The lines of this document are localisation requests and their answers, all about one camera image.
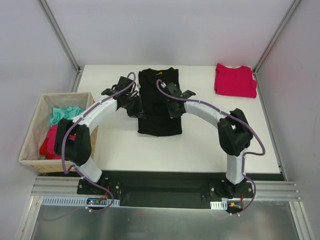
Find black flower print t-shirt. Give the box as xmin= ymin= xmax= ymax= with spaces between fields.
xmin=137 ymin=67 xmax=183 ymax=137

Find wicker laundry basket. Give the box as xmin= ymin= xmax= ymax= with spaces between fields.
xmin=18 ymin=92 xmax=95 ymax=173

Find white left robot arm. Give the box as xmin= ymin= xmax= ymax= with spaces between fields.
xmin=54 ymin=72 xmax=144 ymax=195

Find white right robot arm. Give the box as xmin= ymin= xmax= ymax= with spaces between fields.
xmin=157 ymin=82 xmax=253 ymax=199

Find teal t-shirt in basket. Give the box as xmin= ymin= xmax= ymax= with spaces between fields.
xmin=50 ymin=106 xmax=84 ymax=126

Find folded red t-shirt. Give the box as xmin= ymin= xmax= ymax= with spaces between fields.
xmin=214 ymin=63 xmax=257 ymax=99

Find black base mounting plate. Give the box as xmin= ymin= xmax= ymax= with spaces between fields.
xmin=76 ymin=168 xmax=254 ymax=208

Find red t-shirt in basket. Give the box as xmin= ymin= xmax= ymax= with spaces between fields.
xmin=39 ymin=125 xmax=61 ymax=160

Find left aluminium frame post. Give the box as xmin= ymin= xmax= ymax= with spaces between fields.
xmin=37 ymin=0 xmax=81 ymax=73

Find aluminium frame post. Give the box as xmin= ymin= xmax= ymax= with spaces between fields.
xmin=37 ymin=0 xmax=81 ymax=73
xmin=253 ymin=0 xmax=303 ymax=76

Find right white cable duct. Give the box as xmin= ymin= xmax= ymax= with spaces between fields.
xmin=210 ymin=201 xmax=243 ymax=210

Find white cable duct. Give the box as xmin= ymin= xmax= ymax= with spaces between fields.
xmin=42 ymin=196 xmax=120 ymax=208
xmin=210 ymin=201 xmax=243 ymax=210

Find left white cable duct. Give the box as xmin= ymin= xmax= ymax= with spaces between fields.
xmin=42 ymin=196 xmax=120 ymax=208

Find aluminium front rail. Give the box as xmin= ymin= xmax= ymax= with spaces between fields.
xmin=31 ymin=176 xmax=302 ymax=202

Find right aluminium frame post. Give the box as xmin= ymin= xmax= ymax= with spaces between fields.
xmin=253 ymin=0 xmax=303 ymax=76

